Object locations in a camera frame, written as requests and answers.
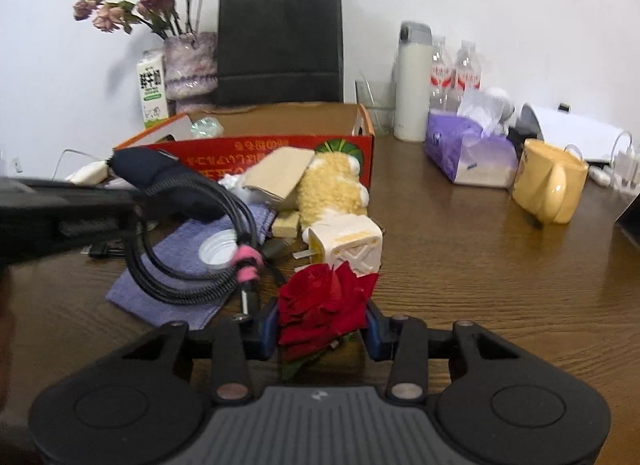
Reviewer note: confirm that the water bottle left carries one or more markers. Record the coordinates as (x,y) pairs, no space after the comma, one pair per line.
(441,74)

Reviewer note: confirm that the beige eraser block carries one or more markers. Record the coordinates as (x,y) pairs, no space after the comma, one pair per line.
(286,225)

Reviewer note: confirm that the purple tissue pack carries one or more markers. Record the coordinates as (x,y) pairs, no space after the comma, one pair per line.
(470,147)

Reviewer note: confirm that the red rose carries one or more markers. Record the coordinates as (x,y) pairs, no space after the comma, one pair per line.
(318,308)

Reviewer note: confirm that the alpaca plush toy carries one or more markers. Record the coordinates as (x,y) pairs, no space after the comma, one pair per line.
(316,185)

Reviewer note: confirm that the white power bank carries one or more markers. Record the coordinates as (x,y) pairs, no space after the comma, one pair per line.
(89,175)

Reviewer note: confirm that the milk carton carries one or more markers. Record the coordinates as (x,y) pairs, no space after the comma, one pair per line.
(152,88)

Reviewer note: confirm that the red cardboard box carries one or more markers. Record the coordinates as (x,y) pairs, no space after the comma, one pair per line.
(250,133)

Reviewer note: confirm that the white bottle cap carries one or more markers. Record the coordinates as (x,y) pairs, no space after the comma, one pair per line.
(217,251)

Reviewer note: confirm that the white thermos bottle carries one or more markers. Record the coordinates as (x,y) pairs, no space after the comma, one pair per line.
(413,81)

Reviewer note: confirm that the white yellow plug adapter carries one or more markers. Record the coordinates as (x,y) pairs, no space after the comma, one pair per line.
(353,239)

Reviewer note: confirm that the black paper bag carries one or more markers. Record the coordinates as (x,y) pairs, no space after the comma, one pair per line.
(277,51)

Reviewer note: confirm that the white appliance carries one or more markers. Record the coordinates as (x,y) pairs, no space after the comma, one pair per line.
(594,139)

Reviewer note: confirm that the person right hand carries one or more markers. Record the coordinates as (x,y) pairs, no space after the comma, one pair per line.
(7,326)

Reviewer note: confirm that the yellow mug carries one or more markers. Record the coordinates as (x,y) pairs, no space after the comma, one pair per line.
(549,182)

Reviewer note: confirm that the water bottle right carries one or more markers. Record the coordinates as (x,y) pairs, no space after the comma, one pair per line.
(467,69)

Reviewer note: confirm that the clear glass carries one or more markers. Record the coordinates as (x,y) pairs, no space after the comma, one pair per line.
(379,98)

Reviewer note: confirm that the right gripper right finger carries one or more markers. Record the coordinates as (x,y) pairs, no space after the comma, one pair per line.
(400,340)

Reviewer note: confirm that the water bottle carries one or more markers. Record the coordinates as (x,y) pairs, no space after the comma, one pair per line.
(441,74)
(467,69)

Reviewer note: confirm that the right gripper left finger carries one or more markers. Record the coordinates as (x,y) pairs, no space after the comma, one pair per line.
(237,341)

